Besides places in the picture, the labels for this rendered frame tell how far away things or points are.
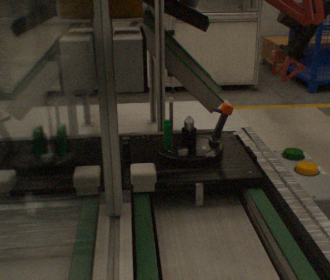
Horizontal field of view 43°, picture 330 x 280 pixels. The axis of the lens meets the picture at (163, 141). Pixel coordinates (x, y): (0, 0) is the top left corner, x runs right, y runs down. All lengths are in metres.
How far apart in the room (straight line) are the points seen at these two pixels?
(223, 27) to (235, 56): 0.36
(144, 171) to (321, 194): 0.31
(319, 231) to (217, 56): 4.41
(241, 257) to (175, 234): 0.12
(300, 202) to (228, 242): 0.14
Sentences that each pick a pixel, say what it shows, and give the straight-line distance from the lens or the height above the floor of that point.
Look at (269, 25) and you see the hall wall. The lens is 9.80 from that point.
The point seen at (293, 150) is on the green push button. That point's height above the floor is 0.97.
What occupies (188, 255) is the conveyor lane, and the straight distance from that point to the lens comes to 0.66.
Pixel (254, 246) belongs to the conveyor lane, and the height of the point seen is 0.92.
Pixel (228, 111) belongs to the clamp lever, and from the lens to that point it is 0.83.
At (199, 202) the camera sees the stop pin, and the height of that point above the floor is 0.93.
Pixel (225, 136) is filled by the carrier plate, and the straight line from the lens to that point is 0.95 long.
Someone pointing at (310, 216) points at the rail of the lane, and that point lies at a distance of 0.71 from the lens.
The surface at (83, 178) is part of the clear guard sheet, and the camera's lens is 0.27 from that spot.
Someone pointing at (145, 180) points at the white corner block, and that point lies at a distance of 0.74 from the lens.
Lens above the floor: 1.31
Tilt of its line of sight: 22 degrees down
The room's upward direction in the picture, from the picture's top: 1 degrees counter-clockwise
